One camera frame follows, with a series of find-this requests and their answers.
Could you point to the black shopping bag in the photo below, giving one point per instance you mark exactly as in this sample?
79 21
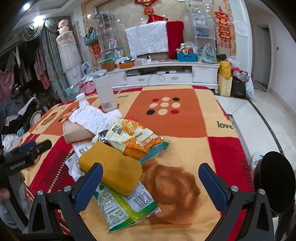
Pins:
238 88

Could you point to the TV with white cover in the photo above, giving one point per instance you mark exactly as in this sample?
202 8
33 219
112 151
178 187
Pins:
147 39

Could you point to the green white snack bag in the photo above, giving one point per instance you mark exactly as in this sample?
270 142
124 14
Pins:
122 211

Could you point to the orange white snack bag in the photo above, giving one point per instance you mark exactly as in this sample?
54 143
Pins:
129 137

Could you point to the blue storage basket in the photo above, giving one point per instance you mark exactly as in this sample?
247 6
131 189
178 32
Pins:
190 57

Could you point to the red hanging decoration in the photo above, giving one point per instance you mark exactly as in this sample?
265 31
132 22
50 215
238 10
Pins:
223 25

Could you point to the covered standing air conditioner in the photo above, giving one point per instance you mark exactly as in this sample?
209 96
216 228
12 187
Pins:
70 58

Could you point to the white thermos bottle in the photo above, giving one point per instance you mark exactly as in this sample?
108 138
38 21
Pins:
104 90

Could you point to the clear plastic bag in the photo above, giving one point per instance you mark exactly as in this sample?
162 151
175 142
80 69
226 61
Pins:
208 54

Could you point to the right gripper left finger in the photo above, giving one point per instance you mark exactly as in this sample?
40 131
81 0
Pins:
56 215

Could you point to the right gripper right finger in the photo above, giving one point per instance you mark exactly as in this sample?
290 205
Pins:
230 201

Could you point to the brown cardboard tube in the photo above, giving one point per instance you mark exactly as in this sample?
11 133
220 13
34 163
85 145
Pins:
74 132

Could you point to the black trash bin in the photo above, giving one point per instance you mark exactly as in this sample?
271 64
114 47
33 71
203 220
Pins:
274 174

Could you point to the pink pig plush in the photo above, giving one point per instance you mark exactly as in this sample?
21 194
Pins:
63 26

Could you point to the teal wrapper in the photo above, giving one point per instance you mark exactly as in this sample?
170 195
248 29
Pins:
154 151

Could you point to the yellow bag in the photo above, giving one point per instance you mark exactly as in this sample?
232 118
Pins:
225 69

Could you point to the patterned red orange blanket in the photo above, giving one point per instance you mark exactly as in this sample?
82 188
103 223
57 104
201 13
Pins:
172 130

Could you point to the white plastic wrapper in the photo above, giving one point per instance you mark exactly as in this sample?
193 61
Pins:
93 119

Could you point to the white TV cabinet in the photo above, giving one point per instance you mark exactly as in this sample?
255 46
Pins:
171 72

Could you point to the white pink-label plastic bottle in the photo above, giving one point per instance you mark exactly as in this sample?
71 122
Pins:
82 101

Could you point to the white orange medicine box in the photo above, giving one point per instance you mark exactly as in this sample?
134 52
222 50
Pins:
73 161

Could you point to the yellow green sponge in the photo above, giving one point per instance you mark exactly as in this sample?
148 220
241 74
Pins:
120 172

